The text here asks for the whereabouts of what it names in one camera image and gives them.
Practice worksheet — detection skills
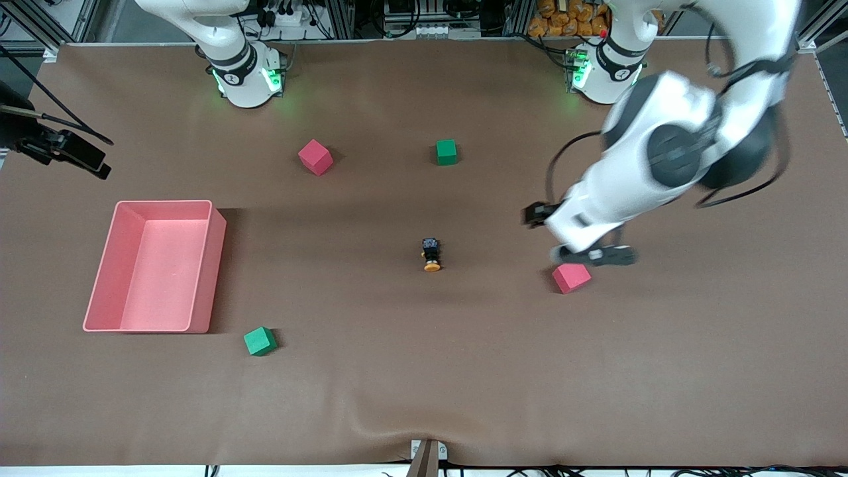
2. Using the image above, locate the red foam cube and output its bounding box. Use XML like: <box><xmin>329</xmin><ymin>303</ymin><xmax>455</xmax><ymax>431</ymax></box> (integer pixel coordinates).
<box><xmin>552</xmin><ymin>263</ymin><xmax>592</xmax><ymax>295</ymax></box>
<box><xmin>297</xmin><ymin>139</ymin><xmax>334</xmax><ymax>177</ymax></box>

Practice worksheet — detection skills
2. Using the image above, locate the pink plastic bin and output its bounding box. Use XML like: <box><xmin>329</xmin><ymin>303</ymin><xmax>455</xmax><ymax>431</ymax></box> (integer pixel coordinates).
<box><xmin>83</xmin><ymin>200</ymin><xmax>227</xmax><ymax>333</ymax></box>

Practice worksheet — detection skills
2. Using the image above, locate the brown table cloth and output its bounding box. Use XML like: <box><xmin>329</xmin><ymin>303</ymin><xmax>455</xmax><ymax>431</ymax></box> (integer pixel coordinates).
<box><xmin>0</xmin><ymin>36</ymin><xmax>848</xmax><ymax>468</ymax></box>

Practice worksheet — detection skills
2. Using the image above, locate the bag of orange items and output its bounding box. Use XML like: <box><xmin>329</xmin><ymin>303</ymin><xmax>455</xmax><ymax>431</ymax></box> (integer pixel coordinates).
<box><xmin>528</xmin><ymin>0</ymin><xmax>613</xmax><ymax>38</ymax></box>

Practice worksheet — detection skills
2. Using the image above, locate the power strip with black plugs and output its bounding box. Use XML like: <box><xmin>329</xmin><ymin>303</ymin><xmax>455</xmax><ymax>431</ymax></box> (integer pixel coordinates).
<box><xmin>255</xmin><ymin>0</ymin><xmax>319</xmax><ymax>27</ymax></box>

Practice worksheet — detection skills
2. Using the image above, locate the white power strip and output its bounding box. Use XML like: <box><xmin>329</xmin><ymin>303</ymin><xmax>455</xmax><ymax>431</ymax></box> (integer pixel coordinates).
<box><xmin>412</xmin><ymin>23</ymin><xmax>481</xmax><ymax>38</ymax></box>

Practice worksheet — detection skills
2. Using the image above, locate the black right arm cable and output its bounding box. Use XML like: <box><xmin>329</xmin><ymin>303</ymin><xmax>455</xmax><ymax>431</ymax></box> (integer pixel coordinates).
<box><xmin>0</xmin><ymin>43</ymin><xmax>115</xmax><ymax>146</ymax></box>

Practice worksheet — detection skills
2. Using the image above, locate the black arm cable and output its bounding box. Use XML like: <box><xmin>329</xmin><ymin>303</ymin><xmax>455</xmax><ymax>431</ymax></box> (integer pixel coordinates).
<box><xmin>0</xmin><ymin>43</ymin><xmax>115</xmax><ymax>146</ymax></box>
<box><xmin>547</xmin><ymin>0</ymin><xmax>796</xmax><ymax>209</ymax></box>

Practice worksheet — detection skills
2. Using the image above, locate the aluminium frame profile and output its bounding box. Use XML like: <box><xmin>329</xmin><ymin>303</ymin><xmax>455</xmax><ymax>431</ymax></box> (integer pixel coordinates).
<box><xmin>507</xmin><ymin>0</ymin><xmax>534</xmax><ymax>37</ymax></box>
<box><xmin>798</xmin><ymin>0</ymin><xmax>848</xmax><ymax>54</ymax></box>
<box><xmin>325</xmin><ymin>0</ymin><xmax>355</xmax><ymax>39</ymax></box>
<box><xmin>13</xmin><ymin>0</ymin><xmax>100</xmax><ymax>62</ymax></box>

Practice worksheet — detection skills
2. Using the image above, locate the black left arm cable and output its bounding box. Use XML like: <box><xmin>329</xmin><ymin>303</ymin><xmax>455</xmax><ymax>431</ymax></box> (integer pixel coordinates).
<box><xmin>547</xmin><ymin>0</ymin><xmax>796</xmax><ymax>209</ymax></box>

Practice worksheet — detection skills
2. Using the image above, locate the black floor cable bundle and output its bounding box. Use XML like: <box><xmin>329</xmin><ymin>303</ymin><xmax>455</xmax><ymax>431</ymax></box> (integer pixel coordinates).
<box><xmin>441</xmin><ymin>464</ymin><xmax>848</xmax><ymax>477</ymax></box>

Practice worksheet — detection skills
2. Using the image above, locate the metal table edge bracket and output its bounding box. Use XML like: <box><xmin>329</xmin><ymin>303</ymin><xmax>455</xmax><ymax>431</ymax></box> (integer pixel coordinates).
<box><xmin>409</xmin><ymin>439</ymin><xmax>449</xmax><ymax>477</ymax></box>

